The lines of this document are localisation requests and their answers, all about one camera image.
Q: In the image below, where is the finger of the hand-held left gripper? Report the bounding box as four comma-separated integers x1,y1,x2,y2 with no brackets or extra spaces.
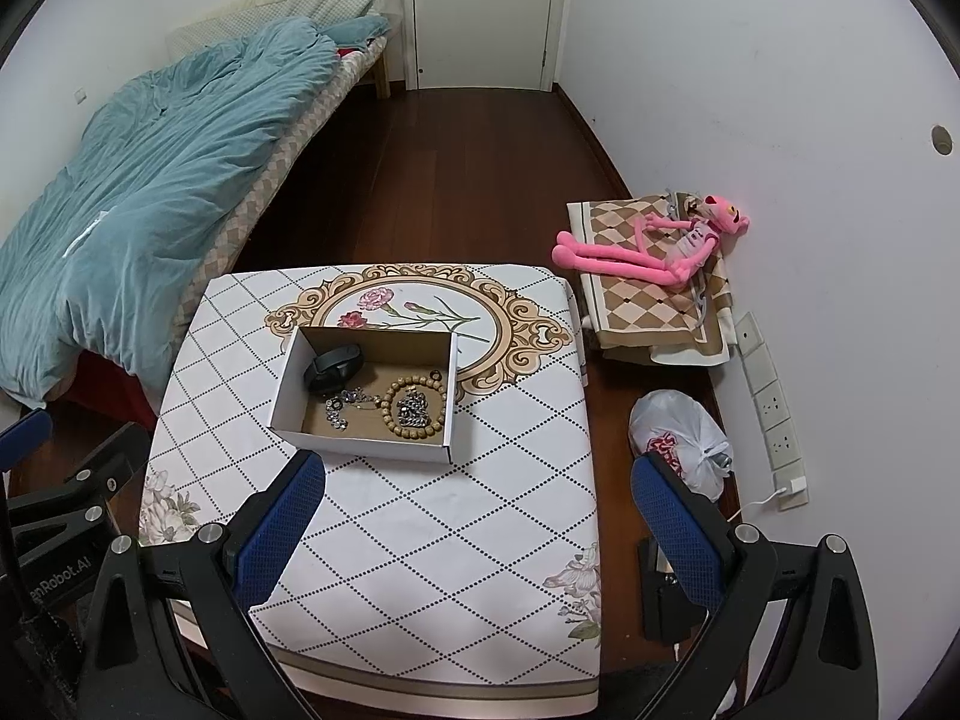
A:
0,411,55,472
0,422,149,541

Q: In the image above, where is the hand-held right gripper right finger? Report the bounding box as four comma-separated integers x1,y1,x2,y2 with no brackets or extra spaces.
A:
630,452,880,720

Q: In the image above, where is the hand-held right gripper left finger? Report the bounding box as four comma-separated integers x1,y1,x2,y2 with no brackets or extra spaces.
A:
75,450,327,720

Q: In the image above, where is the cardboard box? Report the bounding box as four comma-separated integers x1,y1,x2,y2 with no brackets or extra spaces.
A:
270,325,460,464

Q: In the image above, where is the wooden bead bracelet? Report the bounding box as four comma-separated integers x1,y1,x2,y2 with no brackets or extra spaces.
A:
379,381,445,442

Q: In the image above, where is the black wristband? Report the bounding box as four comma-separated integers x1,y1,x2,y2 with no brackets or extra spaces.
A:
304,343,365,395

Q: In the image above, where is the white plastic bag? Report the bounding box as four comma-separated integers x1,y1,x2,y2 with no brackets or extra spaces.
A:
628,390,734,500

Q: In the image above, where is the white diamond pattern tablecloth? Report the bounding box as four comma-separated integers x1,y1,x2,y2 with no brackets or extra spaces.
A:
139,262,605,713

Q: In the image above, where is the folded brown checkered blanket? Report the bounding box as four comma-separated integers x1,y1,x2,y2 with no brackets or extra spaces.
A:
566,193,740,368

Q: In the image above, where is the pink plush toy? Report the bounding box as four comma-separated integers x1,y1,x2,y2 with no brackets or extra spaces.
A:
553,193,751,290

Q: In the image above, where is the blue duvet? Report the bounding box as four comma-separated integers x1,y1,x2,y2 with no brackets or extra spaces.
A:
0,15,338,402

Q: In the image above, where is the bed with checkered sheet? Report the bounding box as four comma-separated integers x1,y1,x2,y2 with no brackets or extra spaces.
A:
0,0,406,421

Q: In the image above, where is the pale checkered pillow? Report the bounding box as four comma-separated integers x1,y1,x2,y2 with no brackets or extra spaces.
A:
169,0,391,53

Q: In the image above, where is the white door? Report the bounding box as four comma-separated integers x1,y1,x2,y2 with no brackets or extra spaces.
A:
405,0,571,91

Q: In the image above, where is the white charger cable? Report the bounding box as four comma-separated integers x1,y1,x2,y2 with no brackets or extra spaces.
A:
727,491,785,522

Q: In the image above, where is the white wall socket strip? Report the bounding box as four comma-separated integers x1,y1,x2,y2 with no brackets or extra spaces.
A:
733,311,811,511

